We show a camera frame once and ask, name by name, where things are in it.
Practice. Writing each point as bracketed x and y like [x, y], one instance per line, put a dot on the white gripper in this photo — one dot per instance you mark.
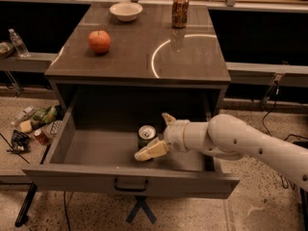
[174, 136]

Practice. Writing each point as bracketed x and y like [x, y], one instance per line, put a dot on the green soda can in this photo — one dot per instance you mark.
[146, 134]

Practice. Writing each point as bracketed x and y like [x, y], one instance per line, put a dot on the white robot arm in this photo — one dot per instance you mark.
[229, 138]

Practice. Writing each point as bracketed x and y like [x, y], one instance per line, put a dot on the grey drawer cabinet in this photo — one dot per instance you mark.
[147, 54]

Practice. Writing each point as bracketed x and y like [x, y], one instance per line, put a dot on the open grey top drawer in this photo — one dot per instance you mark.
[99, 137]

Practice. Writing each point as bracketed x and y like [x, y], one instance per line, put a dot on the red soda can on floor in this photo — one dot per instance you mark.
[41, 137]

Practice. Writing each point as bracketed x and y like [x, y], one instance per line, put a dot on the brown patterned can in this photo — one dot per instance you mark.
[179, 13]

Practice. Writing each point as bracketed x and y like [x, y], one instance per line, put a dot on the clear blister pack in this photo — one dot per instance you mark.
[54, 127]

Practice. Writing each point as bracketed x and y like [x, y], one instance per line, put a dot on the red apple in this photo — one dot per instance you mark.
[99, 42]

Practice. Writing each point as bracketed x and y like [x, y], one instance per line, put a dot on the green chip bag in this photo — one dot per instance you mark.
[47, 115]

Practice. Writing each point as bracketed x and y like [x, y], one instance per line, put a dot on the white ceramic bowl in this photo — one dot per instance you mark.
[126, 11]

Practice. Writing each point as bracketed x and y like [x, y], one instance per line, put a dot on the small bottle on floor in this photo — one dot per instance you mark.
[24, 115]

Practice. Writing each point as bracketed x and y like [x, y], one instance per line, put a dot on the yellow sponge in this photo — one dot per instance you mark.
[26, 126]

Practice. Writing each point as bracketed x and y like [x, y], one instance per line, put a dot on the dark blue snack bag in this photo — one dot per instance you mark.
[19, 142]

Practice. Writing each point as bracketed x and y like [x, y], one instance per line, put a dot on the black pole right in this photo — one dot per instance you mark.
[304, 201]

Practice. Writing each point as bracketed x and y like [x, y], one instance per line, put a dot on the black stand leg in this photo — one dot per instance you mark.
[22, 215]

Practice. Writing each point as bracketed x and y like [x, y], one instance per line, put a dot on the clear plastic water bottle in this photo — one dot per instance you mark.
[18, 44]

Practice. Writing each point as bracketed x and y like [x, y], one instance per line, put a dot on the bowl on left shelf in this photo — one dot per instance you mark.
[6, 49]

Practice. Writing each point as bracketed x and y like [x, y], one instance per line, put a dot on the black drawer handle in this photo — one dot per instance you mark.
[131, 187]

